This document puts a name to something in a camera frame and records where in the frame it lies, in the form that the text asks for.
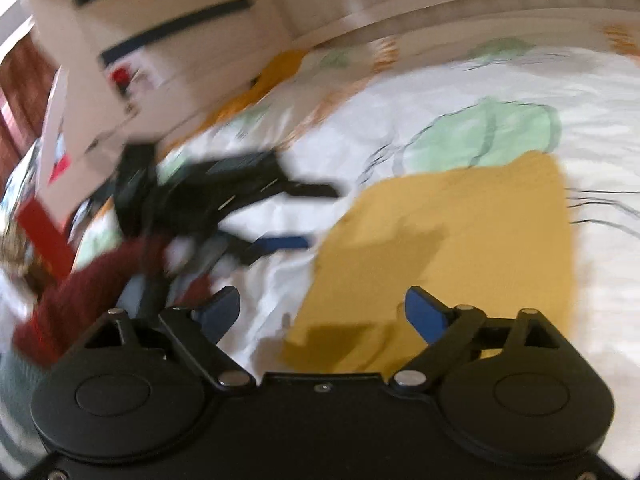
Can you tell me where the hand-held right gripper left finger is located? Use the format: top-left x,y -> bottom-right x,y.
84,285 -> 254,391

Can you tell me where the leaf printed white bed sheet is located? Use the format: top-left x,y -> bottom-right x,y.
0,25 -> 640,461

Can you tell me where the mustard yellow garment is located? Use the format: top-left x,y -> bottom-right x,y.
281,152 -> 577,377

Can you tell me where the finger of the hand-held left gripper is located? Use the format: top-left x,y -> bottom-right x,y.
219,232 -> 313,267
277,177 -> 341,200

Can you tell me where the red flat strip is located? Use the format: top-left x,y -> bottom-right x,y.
14,199 -> 77,282

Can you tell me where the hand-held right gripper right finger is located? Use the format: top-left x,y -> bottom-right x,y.
390,286 -> 565,392

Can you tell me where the person's left forearm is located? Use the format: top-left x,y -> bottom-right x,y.
12,235 -> 217,367

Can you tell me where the white cardboard box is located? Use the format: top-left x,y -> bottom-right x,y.
25,0 -> 303,203

